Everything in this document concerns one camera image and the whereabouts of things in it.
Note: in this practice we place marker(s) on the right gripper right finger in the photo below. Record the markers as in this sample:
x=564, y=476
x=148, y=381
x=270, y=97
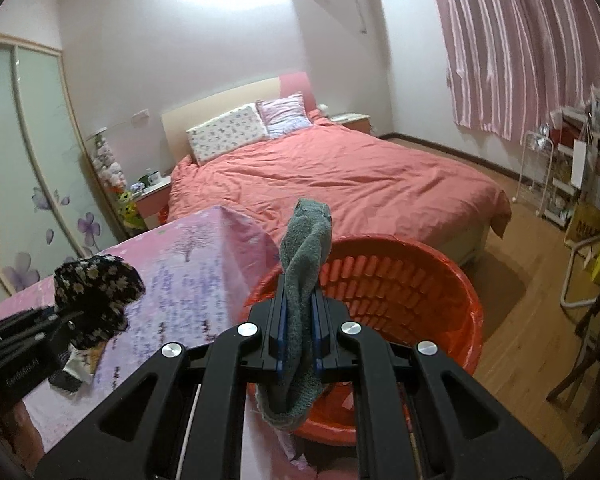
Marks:
x=418, y=414

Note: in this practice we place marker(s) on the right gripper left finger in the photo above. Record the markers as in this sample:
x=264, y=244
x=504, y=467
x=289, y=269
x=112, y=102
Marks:
x=181, y=414

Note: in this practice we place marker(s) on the foil snack wrapper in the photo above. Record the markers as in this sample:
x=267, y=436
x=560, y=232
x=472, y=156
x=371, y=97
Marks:
x=78, y=368

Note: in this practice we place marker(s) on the black floral scrunchie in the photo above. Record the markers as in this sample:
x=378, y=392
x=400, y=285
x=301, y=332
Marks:
x=95, y=292

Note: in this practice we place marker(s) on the grey green sock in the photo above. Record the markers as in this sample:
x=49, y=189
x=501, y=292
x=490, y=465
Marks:
x=302, y=252

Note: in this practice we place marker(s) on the orange plastic laundry basket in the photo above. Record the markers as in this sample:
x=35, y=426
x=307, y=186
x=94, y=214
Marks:
x=407, y=292

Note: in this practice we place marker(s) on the pink floral tablecloth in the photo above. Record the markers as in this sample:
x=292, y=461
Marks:
x=198, y=272

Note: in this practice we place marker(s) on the glass sliding wardrobe door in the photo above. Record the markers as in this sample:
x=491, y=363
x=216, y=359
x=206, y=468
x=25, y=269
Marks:
x=52, y=210

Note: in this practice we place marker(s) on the hanging plush toys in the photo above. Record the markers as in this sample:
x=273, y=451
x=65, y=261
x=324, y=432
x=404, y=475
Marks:
x=114, y=183

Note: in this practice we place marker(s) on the pink bedside table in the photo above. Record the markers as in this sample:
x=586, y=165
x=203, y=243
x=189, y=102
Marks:
x=151, y=200

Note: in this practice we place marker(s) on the small orange bin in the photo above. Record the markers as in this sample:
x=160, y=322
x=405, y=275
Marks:
x=163, y=215

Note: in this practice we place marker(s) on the salmon pink duvet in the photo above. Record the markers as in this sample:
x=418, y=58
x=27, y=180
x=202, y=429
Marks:
x=371, y=186

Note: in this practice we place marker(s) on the brown paper bag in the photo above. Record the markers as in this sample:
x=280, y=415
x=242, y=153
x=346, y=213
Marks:
x=583, y=224

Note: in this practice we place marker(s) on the beige pink headboard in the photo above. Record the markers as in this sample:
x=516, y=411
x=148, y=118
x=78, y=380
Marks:
x=178, y=121

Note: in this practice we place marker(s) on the white floral pillow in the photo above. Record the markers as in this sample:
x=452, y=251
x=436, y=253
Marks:
x=226, y=132

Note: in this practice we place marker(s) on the far bedside table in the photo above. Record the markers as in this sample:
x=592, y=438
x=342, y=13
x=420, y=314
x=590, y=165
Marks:
x=354, y=121

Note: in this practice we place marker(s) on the pink striped pillow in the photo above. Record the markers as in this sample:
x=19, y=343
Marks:
x=283, y=115

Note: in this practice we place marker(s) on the white rolling shelf cart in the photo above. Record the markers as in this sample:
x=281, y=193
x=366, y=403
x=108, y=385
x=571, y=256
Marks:
x=571, y=138

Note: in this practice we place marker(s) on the pink striped curtain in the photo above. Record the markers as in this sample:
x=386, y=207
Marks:
x=512, y=63

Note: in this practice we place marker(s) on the white wire rack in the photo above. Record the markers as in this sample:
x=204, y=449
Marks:
x=535, y=169

